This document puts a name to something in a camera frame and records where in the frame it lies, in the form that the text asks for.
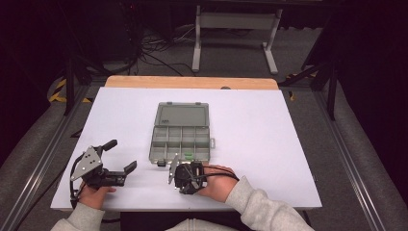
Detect left hand-held gripper cable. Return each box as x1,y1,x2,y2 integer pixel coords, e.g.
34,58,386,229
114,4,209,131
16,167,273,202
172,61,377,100
68,153,85,210

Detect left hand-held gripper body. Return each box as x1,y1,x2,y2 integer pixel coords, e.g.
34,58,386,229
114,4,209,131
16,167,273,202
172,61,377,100
70,145,127,191

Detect hand-held gripper cable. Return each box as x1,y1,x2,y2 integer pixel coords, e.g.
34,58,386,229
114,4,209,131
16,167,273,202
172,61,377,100
191,165,241,183
68,153,85,210

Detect right hand-held gripper cable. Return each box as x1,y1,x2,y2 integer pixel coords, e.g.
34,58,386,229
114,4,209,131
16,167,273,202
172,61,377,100
191,165,241,183

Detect person's right hand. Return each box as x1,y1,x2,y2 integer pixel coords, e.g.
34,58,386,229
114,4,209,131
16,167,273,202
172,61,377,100
196,165,241,203

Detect black metal stand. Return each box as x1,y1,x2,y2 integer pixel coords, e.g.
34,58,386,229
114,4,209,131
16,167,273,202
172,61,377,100
278,60,339,122
63,53,109,116

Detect bundle of floor cables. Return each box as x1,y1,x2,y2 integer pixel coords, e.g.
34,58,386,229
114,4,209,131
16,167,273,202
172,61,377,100
137,23,197,77

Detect grey transparent compartment box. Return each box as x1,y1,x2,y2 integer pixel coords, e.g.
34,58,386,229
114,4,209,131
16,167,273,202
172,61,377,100
148,101,217,168

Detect person's left hand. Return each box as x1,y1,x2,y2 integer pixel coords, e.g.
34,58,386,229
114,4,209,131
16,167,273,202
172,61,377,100
78,182,117,211

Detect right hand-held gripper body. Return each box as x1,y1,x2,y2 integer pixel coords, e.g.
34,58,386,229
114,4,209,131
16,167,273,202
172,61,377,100
167,153,207,195

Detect white metal stand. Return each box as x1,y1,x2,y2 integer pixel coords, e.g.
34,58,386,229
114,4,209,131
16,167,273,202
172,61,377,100
191,4,284,76

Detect person's grey clothed torso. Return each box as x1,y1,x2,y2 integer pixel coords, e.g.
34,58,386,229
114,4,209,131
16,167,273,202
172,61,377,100
165,218,240,231

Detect yellow black striped tape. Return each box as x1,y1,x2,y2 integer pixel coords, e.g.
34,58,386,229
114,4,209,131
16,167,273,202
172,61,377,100
47,78,93,104

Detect metal floor rail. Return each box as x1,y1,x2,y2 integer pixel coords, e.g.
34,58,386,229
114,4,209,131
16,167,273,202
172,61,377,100
313,90,396,231
0,86,94,231

